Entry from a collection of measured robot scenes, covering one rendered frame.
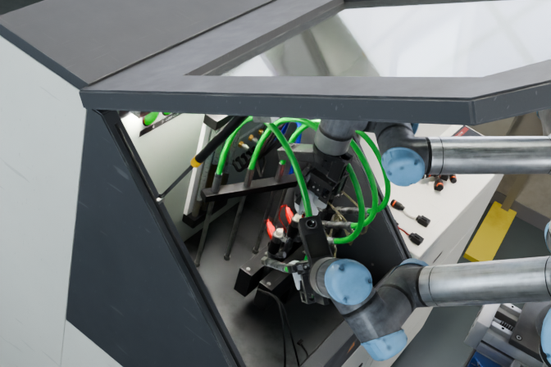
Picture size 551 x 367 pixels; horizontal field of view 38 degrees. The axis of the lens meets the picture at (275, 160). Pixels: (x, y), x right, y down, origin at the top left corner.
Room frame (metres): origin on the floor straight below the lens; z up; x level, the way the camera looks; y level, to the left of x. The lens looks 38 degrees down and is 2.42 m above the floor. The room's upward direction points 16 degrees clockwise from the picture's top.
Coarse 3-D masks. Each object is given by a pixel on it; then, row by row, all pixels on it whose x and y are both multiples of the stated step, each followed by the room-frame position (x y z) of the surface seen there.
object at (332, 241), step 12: (276, 120) 1.54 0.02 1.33; (288, 120) 1.52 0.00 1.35; (300, 120) 1.51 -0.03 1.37; (264, 132) 1.55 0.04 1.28; (252, 156) 1.56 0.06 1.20; (252, 168) 1.55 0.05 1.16; (348, 168) 1.45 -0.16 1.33; (360, 192) 1.43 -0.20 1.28; (360, 204) 1.42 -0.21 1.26; (360, 216) 1.42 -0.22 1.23; (360, 228) 1.41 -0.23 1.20; (336, 240) 1.43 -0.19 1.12; (348, 240) 1.42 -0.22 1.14
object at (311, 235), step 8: (312, 216) 1.22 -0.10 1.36; (304, 224) 1.20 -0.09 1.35; (312, 224) 1.20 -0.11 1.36; (320, 224) 1.20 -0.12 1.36; (304, 232) 1.18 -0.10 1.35; (312, 232) 1.18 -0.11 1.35; (320, 232) 1.19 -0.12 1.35; (304, 240) 1.16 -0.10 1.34; (312, 240) 1.17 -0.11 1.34; (320, 240) 1.17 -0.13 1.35; (304, 248) 1.16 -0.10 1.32; (312, 248) 1.15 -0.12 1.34; (320, 248) 1.15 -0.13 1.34; (328, 248) 1.16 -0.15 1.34; (312, 256) 1.13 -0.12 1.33; (320, 256) 1.14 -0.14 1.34; (328, 256) 1.14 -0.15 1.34; (312, 264) 1.12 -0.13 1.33
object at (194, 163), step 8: (232, 120) 1.12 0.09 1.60; (240, 120) 1.11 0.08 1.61; (224, 128) 1.12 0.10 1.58; (232, 128) 1.12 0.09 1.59; (216, 136) 1.13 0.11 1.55; (224, 136) 1.12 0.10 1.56; (208, 144) 1.14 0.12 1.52; (216, 144) 1.13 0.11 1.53; (200, 152) 1.15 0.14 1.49; (208, 152) 1.14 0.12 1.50; (192, 160) 1.15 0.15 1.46; (200, 160) 1.14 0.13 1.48; (192, 168) 1.16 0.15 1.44; (168, 192) 1.18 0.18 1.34; (160, 200) 1.18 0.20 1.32
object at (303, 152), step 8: (296, 144) 1.44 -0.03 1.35; (304, 144) 1.44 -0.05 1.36; (312, 144) 1.43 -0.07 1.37; (280, 152) 1.41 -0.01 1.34; (296, 152) 1.40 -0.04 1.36; (304, 152) 1.39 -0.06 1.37; (312, 152) 1.39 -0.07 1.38; (288, 160) 1.40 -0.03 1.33; (304, 160) 1.39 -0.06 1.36; (312, 160) 1.38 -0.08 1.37
